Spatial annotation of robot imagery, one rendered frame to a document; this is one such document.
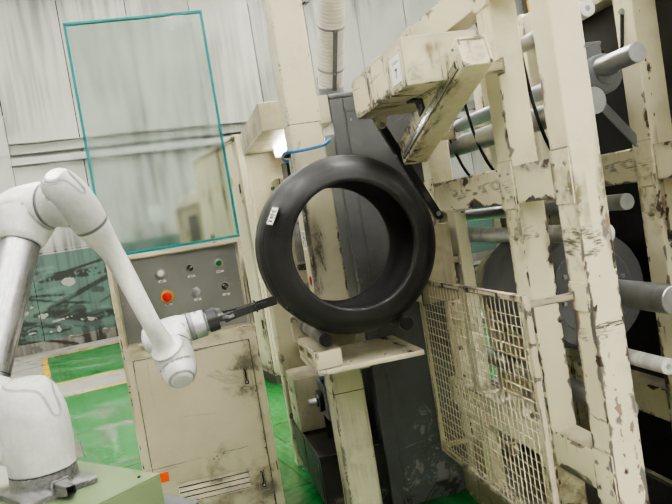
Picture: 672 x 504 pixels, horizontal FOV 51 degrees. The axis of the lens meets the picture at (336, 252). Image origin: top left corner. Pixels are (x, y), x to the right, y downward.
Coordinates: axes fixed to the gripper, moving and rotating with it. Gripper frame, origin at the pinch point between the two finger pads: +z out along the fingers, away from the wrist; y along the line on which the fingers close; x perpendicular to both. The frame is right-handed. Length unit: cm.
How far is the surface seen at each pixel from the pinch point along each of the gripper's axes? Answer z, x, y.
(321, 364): 10.6, 23.6, -9.6
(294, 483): -3, 104, 114
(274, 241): 7.2, -19.1, -11.6
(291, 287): 8.1, -3.6, -12.1
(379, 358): 29.7, 28.1, -9.4
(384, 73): 56, -61, -17
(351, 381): 25, 42, 28
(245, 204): 36, -44, 334
